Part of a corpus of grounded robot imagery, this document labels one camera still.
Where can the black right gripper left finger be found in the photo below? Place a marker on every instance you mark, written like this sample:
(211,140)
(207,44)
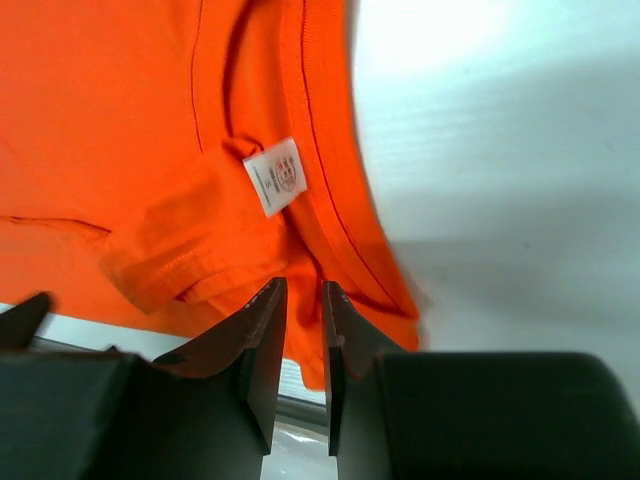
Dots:
(205,410)

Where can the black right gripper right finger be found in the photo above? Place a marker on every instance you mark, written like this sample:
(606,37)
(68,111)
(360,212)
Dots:
(393,414)

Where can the orange t shirt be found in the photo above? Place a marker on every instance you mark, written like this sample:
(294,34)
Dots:
(162,160)

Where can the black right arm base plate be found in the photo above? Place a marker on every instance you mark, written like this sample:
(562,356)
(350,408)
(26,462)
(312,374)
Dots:
(20,323)

